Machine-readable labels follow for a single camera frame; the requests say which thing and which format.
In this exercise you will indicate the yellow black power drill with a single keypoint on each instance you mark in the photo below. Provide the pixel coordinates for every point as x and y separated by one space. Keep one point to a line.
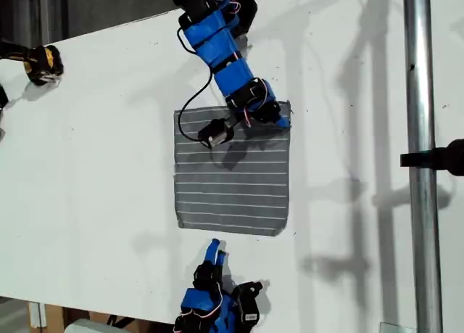
43 62

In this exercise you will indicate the grey striped towel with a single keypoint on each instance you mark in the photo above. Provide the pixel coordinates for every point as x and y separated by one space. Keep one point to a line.
232 188

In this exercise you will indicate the small black object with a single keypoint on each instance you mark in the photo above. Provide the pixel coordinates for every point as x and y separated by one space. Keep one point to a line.
3 97

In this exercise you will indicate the steel post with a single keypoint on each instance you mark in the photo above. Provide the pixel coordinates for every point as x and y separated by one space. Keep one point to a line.
420 93

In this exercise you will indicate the white plastic container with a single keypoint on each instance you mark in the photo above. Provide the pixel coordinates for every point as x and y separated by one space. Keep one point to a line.
87 327

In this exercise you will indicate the black clamp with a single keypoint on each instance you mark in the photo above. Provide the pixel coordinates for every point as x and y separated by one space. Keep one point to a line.
446 157

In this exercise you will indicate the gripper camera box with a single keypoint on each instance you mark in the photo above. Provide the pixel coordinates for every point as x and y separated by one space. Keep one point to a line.
248 309
214 133

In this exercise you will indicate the white bracket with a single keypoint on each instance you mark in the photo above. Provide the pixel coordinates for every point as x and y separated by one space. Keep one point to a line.
37 315

